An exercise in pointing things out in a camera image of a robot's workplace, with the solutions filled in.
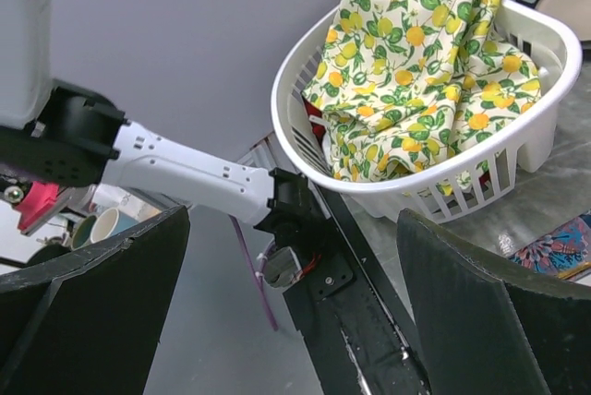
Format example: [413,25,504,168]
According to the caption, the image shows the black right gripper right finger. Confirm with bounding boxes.
[397,209,590,394]

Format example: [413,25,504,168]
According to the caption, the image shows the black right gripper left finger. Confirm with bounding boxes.
[1,206,190,394]

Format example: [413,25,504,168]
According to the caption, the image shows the lemon print garment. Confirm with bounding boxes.
[302,0,541,183]

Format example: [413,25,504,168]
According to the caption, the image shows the red polka dot garment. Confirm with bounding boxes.
[303,99,331,151]

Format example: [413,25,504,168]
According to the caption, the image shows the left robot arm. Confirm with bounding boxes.
[1,0,352,298]

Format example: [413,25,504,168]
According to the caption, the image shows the cups in background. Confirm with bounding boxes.
[70,208,138,250]

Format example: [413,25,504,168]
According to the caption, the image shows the patterned placemat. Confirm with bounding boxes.
[508,210,590,281]

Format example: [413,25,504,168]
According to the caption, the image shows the white laundry basket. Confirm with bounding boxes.
[271,0,583,222]

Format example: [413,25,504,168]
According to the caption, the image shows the black base frame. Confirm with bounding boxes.
[248,134,433,395]

